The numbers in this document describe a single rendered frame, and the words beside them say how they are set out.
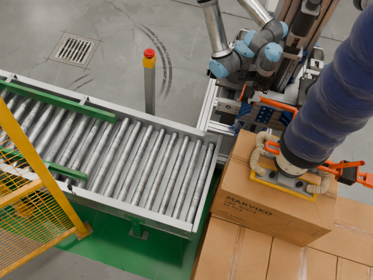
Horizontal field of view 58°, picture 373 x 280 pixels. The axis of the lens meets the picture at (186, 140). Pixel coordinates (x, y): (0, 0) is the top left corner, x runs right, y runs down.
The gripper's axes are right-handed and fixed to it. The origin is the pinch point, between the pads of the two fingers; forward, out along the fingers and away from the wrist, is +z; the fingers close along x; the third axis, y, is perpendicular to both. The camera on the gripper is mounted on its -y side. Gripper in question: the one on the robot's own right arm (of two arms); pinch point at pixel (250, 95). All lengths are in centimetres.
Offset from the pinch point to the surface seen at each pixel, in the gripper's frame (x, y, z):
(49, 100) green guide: -10, -128, 58
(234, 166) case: -30.6, 4.6, 23.9
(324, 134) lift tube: -36, 29, -35
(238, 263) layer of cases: -69, 26, 64
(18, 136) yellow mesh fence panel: -74, -80, -25
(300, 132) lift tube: -33.5, 21.6, -27.9
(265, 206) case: -46, 26, 26
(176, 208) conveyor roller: -51, -19, 63
